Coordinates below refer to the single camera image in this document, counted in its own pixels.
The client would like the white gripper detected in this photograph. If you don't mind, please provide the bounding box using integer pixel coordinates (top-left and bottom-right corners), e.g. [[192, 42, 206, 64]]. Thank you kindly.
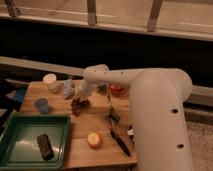
[[77, 80, 96, 97]]

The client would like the dark grape bunch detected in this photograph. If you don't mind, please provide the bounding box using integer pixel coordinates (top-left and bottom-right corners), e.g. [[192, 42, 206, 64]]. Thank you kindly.
[[71, 99, 90, 116]]

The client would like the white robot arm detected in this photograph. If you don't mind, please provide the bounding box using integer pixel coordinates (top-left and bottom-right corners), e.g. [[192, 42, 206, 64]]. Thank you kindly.
[[77, 64, 194, 171]]

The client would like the small blue cup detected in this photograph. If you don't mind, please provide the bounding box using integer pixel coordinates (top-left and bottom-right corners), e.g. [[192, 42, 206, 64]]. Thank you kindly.
[[97, 85, 107, 94]]

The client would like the red bowl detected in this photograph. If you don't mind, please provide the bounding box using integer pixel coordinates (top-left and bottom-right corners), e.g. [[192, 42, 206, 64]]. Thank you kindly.
[[109, 84, 126, 95]]

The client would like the white plastic cup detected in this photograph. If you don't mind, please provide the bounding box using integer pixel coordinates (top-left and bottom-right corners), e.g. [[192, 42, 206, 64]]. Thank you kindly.
[[43, 73, 58, 92]]

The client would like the metal peeler tool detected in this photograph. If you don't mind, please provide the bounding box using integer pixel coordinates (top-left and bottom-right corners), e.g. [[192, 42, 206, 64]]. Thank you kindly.
[[107, 94, 120, 128]]

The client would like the wooden cutting board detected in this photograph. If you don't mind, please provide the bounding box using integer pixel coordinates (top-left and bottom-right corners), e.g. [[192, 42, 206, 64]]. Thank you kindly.
[[20, 81, 136, 170]]

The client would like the blue plastic cup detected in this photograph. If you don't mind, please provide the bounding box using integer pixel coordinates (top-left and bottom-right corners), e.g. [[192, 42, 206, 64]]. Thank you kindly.
[[34, 98, 49, 114]]

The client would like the yellow round fruit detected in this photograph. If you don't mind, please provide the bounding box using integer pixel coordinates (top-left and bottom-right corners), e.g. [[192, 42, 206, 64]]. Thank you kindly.
[[87, 133, 102, 149]]

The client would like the banana slice pale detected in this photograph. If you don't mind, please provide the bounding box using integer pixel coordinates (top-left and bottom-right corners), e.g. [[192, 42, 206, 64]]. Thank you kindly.
[[127, 129, 134, 136]]

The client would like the blue object at left edge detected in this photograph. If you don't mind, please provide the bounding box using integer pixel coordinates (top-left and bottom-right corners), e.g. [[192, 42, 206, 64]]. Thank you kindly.
[[13, 88, 26, 103]]

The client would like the dark brown chocolate bar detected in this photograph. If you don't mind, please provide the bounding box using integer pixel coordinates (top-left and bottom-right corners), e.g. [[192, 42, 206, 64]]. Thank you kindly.
[[37, 134, 54, 161]]

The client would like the green plastic tray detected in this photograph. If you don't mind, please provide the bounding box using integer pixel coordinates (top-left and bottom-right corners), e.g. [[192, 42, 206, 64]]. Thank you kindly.
[[0, 114, 70, 171]]

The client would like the black handled knife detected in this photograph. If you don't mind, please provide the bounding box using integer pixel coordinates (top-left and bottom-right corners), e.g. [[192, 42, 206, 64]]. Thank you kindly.
[[110, 128, 131, 157]]

